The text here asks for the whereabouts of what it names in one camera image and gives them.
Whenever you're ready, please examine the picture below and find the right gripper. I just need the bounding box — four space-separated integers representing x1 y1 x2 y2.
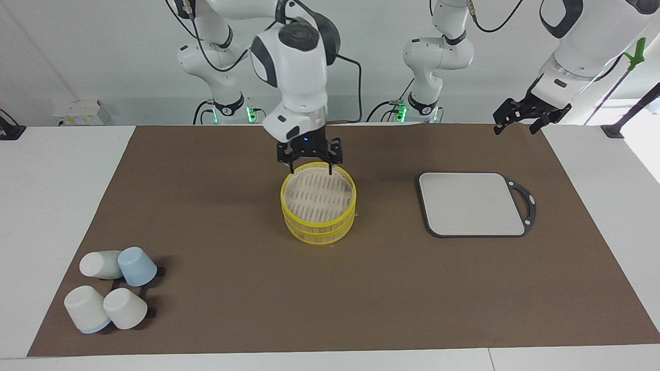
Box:
276 123 344 179

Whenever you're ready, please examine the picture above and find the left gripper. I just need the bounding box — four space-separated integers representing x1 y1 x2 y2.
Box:
492 92 572 136

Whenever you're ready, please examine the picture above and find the yellow bamboo steamer basket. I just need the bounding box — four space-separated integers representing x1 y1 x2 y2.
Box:
280 161 357 246

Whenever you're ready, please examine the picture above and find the black stand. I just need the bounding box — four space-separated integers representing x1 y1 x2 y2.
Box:
600 81 660 139
0 109 27 141

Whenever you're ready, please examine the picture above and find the grey cutting board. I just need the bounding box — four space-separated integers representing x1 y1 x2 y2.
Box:
418 172 537 238

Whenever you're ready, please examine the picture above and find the green clamp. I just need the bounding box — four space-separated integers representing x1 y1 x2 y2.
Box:
623 37 648 72

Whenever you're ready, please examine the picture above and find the black cup rack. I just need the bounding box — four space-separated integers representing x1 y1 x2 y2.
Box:
110 265 166 318

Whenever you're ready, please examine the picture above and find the light blue cup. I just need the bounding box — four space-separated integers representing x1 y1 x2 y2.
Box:
118 247 158 287

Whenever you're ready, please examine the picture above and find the white box with yellow labels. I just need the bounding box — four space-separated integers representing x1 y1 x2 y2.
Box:
51 99 112 126

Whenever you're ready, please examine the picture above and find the white cup with blue rim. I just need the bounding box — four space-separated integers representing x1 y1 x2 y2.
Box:
64 285 112 334

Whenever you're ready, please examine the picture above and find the black cable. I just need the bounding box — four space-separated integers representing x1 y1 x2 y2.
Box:
467 0 526 33
322 49 363 125
165 0 283 73
192 99 213 126
366 99 402 123

